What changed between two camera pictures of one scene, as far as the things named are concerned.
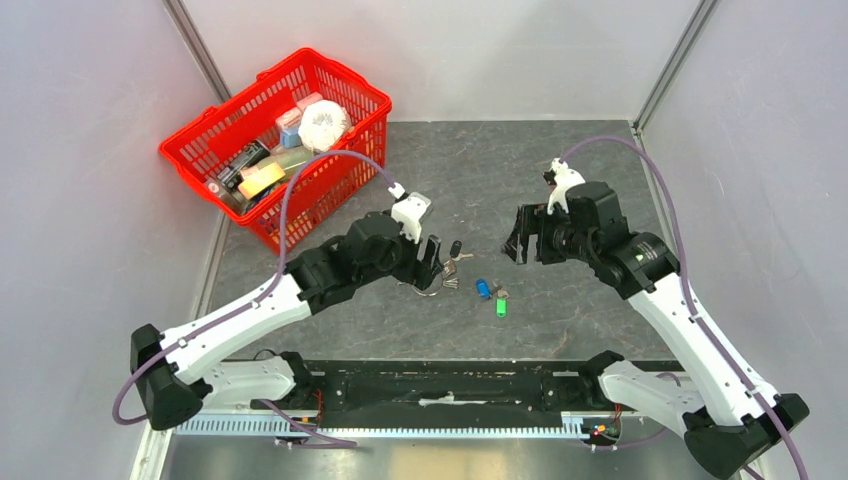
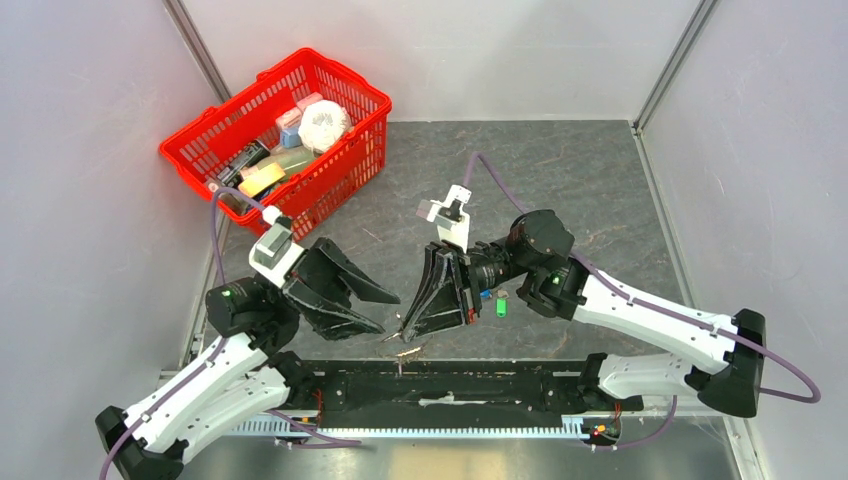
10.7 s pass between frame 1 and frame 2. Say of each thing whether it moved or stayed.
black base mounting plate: stayed
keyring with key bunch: moved
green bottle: stayed
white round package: stayed
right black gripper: moved
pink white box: stayed
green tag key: stayed
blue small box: stayed
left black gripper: moved
